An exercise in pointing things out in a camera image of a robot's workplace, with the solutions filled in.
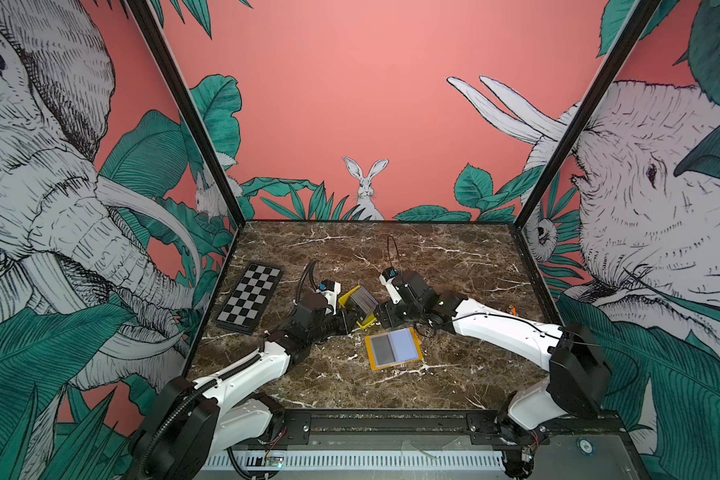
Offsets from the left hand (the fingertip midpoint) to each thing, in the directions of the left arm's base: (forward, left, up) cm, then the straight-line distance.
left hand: (361, 310), depth 82 cm
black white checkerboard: (+10, +36, -9) cm, 39 cm away
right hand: (+1, -6, 0) cm, 6 cm away
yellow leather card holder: (-7, -13, -13) cm, 20 cm away
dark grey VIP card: (-7, -6, -12) cm, 15 cm away
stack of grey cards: (+8, -1, -8) cm, 11 cm away
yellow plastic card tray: (+1, -2, -8) cm, 9 cm away
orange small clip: (+5, -50, -11) cm, 51 cm away
